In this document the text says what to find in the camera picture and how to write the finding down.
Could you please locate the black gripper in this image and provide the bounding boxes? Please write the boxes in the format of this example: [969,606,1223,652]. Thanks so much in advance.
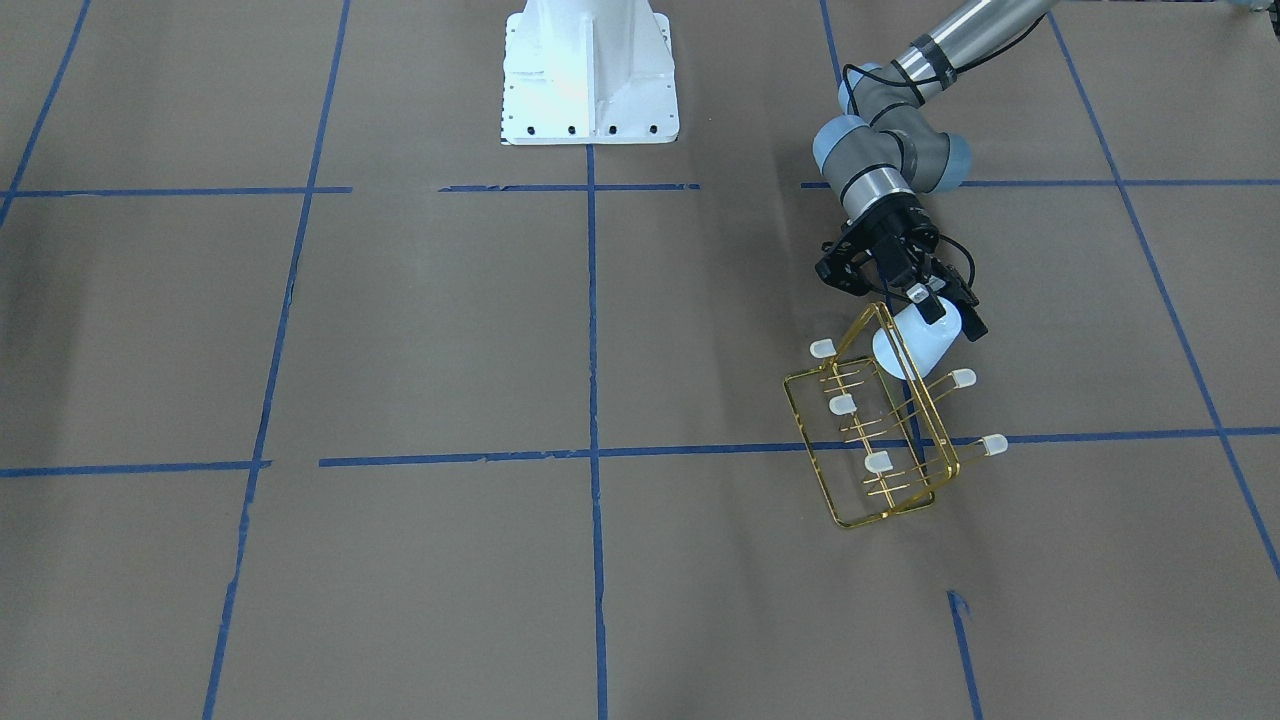
[815,199,989,342]

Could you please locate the light blue plastic cup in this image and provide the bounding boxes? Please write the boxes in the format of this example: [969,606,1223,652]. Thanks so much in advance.
[872,304,961,380]

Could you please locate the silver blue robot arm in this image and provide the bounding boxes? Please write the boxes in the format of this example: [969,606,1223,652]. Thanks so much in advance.
[812,1,1051,341]

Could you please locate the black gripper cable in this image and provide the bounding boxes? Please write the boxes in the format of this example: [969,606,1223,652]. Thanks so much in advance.
[934,234,977,296]

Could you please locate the gold wire cup holder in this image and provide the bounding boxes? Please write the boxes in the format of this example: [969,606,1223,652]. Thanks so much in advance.
[782,302,1010,530]

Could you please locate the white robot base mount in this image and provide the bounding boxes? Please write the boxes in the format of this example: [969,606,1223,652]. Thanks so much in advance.
[500,1,681,146]

